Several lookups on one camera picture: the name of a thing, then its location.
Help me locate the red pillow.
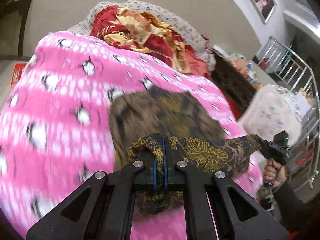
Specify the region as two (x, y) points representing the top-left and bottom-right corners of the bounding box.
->
(184, 47), (212, 79)

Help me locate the red and gold floral blanket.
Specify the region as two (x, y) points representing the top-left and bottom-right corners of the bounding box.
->
(90, 6), (208, 76)

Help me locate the person's right hand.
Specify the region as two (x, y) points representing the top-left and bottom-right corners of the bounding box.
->
(262, 158), (288, 190)

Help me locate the metal rack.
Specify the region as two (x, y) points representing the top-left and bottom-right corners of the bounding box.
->
(257, 36), (320, 188)

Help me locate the red bed cloth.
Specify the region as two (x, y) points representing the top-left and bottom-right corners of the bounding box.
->
(224, 99), (242, 121)

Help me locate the brown batik floral shirt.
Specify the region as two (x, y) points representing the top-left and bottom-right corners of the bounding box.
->
(109, 90), (275, 216)

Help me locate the grey floral pillow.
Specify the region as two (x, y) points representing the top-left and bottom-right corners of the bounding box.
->
(67, 0), (217, 71)

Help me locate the red printed packet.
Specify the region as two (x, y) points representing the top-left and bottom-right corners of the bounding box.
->
(11, 63), (27, 88)

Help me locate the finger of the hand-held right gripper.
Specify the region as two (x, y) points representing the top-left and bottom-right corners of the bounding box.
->
(257, 138), (272, 157)

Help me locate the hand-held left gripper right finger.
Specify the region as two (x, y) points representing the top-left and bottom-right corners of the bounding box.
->
(164, 136), (290, 240)

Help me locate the framed wall picture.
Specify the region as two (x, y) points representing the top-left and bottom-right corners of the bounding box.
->
(243, 0), (277, 25)

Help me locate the person's right forearm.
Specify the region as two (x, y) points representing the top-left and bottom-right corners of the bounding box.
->
(272, 179), (320, 234)

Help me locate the pile of clutter on cabinet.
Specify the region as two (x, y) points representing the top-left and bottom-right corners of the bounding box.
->
(225, 52), (261, 88)

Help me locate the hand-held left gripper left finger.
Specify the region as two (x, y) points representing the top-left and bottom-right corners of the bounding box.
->
(26, 136), (164, 240)

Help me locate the pink penguin print blanket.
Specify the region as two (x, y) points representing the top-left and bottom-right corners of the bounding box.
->
(0, 30), (264, 240)

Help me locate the dark carved wooden cabinet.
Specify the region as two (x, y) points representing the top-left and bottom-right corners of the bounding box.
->
(212, 52), (259, 114)

